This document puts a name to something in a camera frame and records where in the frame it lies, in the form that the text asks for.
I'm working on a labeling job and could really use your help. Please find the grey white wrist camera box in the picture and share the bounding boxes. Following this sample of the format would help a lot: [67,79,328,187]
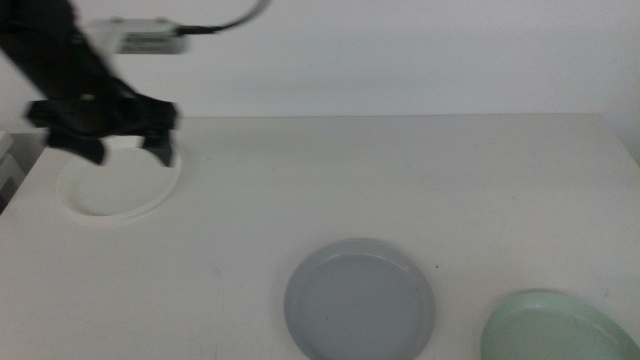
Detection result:
[87,17,191,56]

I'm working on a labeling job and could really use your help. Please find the pale green shallow bowl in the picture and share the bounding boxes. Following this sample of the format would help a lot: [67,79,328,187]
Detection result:
[479,290,640,360]

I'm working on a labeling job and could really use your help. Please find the grey shallow bowl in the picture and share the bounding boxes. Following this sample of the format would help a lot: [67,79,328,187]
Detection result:
[283,237,437,360]

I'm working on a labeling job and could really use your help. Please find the white shallow bowl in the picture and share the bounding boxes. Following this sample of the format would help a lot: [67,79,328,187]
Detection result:
[56,135,183,222]

